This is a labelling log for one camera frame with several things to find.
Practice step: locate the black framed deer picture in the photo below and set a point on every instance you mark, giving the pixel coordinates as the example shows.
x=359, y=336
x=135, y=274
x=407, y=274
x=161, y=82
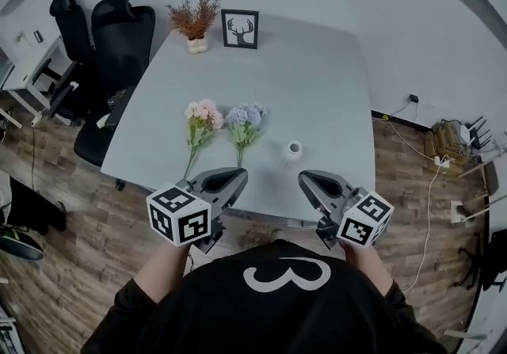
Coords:
x=239, y=29

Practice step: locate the white floor plate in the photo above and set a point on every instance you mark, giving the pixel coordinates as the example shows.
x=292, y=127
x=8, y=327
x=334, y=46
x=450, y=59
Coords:
x=456, y=214

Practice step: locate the person's grey shoe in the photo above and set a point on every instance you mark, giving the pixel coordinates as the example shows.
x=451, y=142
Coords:
x=261, y=239

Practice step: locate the person's left forearm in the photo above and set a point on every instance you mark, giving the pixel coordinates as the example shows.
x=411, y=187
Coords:
x=162, y=269

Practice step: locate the black floor stand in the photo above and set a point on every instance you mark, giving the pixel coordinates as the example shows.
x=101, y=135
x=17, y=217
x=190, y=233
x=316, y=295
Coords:
x=495, y=261

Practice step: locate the stack of cardboard boxes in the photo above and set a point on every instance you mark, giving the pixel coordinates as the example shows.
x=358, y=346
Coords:
x=443, y=142

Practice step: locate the black power adapter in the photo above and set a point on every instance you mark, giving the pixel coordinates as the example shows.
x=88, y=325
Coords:
x=414, y=98

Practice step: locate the white ceramic vase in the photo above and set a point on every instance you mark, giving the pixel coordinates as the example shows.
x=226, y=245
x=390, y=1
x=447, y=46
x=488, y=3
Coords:
x=292, y=154

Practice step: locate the black router with antennas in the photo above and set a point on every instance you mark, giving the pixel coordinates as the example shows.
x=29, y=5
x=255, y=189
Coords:
x=479, y=136

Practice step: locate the dried orange plant in pot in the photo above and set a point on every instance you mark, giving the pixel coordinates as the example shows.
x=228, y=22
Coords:
x=194, y=23

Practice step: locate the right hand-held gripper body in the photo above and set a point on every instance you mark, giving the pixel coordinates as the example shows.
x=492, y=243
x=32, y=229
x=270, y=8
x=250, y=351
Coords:
x=366, y=219

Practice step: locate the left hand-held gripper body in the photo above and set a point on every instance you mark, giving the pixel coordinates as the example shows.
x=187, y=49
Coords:
x=178, y=218

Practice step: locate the blue artificial flower bouquet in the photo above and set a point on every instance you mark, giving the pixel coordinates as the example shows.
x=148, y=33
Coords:
x=245, y=119

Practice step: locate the white side desk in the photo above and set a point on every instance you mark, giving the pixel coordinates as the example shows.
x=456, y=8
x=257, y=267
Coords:
x=24, y=71

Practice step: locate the white round router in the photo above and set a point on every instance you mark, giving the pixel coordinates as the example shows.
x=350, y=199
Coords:
x=465, y=134

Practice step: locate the person's black shirt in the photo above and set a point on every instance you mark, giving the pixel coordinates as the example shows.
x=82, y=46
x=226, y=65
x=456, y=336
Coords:
x=273, y=313

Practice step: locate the wooden stick frame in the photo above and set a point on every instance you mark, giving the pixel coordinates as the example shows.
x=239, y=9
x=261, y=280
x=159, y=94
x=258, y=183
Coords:
x=491, y=182

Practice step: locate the black wall socket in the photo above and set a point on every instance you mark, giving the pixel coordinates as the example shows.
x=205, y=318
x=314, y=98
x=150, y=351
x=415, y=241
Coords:
x=37, y=36

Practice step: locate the white power strip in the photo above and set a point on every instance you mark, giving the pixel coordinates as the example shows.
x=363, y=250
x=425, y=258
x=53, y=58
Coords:
x=443, y=161

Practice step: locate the black mesh office chair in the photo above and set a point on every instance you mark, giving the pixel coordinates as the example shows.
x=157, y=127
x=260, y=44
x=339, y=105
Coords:
x=123, y=43
x=73, y=31

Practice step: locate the person's right forearm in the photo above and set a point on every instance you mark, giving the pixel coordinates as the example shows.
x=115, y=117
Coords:
x=368, y=269

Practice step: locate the pink artificial flower bouquet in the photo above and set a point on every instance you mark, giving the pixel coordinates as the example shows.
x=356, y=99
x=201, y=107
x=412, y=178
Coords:
x=204, y=115

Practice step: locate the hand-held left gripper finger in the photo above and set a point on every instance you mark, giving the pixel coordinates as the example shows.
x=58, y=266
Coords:
x=239, y=190
x=216, y=175

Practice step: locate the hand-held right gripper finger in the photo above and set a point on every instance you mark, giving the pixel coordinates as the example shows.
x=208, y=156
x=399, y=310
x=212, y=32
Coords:
x=321, y=200
x=340, y=179

